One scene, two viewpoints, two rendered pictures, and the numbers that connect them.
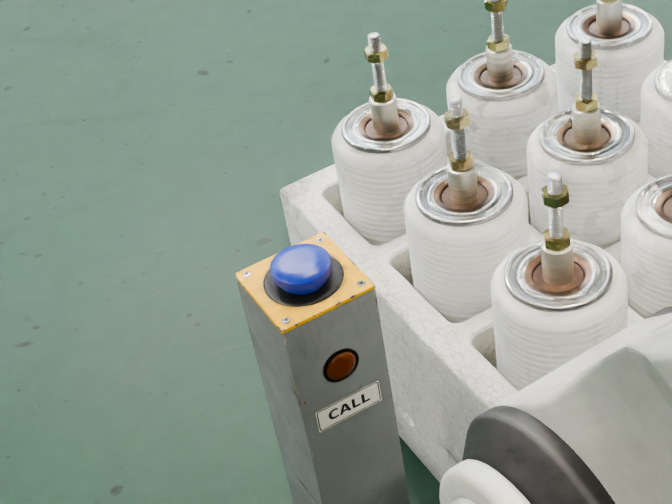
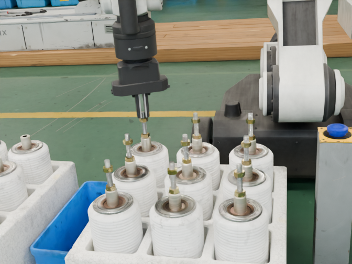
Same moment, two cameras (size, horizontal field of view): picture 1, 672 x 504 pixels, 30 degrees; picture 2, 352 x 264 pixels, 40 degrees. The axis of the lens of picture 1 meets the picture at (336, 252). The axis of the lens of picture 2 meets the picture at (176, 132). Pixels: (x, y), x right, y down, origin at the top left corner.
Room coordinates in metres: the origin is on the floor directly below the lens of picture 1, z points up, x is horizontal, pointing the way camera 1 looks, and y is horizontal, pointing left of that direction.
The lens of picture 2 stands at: (1.50, 0.29, 0.71)
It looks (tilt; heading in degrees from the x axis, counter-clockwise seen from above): 23 degrees down; 217
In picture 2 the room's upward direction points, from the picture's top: 5 degrees counter-clockwise
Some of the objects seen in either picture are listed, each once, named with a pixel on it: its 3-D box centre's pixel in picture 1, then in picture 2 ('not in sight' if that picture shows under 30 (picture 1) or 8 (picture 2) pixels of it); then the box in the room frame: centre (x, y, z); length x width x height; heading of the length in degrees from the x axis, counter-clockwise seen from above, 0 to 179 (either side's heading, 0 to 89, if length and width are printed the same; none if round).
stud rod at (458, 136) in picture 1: (459, 141); (246, 153); (0.76, -0.11, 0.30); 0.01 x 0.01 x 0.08
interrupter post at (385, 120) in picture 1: (384, 113); (240, 203); (0.87, -0.06, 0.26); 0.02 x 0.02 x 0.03
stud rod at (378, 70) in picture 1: (379, 74); (239, 184); (0.87, -0.06, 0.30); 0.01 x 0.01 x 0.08
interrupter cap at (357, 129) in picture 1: (386, 126); (240, 209); (0.87, -0.06, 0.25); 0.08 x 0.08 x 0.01
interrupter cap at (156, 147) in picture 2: not in sight; (146, 149); (0.74, -0.37, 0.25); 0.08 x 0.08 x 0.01
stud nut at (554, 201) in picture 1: (555, 195); (250, 120); (0.65, -0.15, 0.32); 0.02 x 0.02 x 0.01; 24
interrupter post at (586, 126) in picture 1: (586, 122); (187, 169); (0.81, -0.21, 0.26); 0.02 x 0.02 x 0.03
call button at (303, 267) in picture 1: (302, 272); (337, 131); (0.62, 0.02, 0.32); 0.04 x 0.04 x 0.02
